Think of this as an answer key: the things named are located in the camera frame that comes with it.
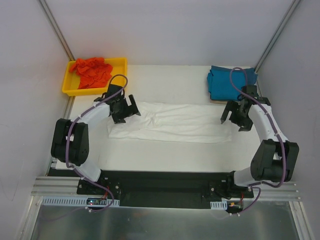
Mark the yellow plastic bin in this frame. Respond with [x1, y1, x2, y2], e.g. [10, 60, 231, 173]
[62, 57, 127, 97]

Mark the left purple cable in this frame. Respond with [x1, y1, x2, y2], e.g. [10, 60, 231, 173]
[65, 74, 130, 213]

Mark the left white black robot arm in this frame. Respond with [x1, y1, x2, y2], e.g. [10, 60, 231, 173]
[50, 84, 141, 195]

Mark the right aluminium frame post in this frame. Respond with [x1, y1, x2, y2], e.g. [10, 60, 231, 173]
[253, 0, 302, 73]

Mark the front aluminium rail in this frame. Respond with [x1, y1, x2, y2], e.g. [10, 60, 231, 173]
[31, 176, 302, 202]

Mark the folded blue t shirt stack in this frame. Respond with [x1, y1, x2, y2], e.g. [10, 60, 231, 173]
[207, 65, 258, 101]

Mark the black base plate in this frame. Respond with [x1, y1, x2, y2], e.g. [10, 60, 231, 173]
[47, 169, 287, 208]

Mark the grey cable duct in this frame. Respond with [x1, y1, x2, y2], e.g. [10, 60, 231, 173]
[42, 196, 120, 208]
[210, 200, 228, 211]

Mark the right grey cable duct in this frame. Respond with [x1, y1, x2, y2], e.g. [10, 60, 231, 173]
[210, 200, 228, 211]

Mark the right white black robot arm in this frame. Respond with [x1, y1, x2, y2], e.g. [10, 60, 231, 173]
[220, 85, 299, 198]

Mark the aluminium frame post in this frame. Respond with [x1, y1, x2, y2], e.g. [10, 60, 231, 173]
[253, 0, 302, 73]
[37, 0, 75, 61]

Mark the orange t shirt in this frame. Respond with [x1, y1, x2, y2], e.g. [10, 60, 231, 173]
[69, 57, 113, 90]

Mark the left grey cable duct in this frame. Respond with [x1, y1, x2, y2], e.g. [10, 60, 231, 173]
[42, 196, 120, 208]

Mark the left aluminium frame post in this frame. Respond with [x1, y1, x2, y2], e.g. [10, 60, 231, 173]
[37, 0, 75, 61]

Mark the white t shirt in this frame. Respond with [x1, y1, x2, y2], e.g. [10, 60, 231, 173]
[107, 101, 232, 144]

